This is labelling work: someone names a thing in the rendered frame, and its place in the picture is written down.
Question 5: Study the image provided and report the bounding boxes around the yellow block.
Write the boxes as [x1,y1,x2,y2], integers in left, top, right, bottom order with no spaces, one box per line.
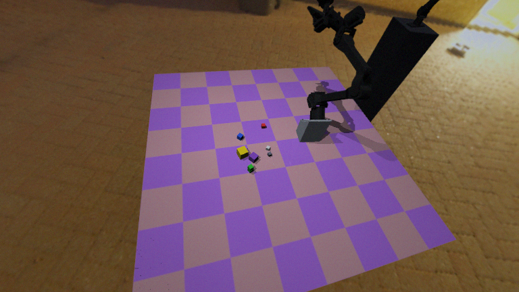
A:
[237,146,248,160]

